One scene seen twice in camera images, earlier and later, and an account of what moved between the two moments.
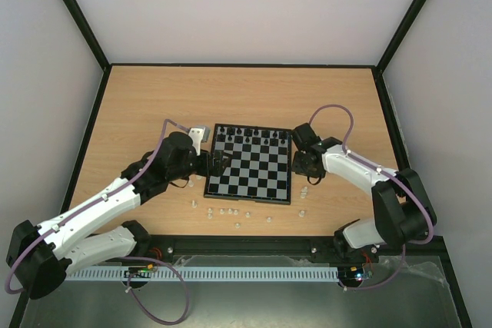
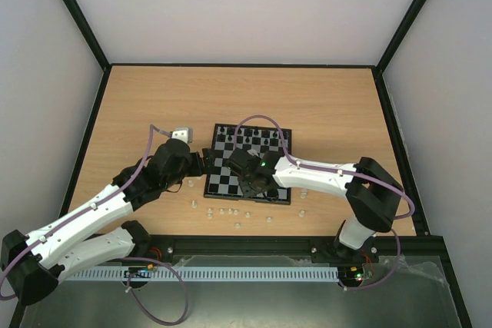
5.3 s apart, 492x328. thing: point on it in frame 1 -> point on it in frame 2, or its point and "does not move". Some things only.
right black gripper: x=304 y=164 -> x=232 y=160
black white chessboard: x=250 y=164 does not move
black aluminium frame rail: x=164 y=248 does not move
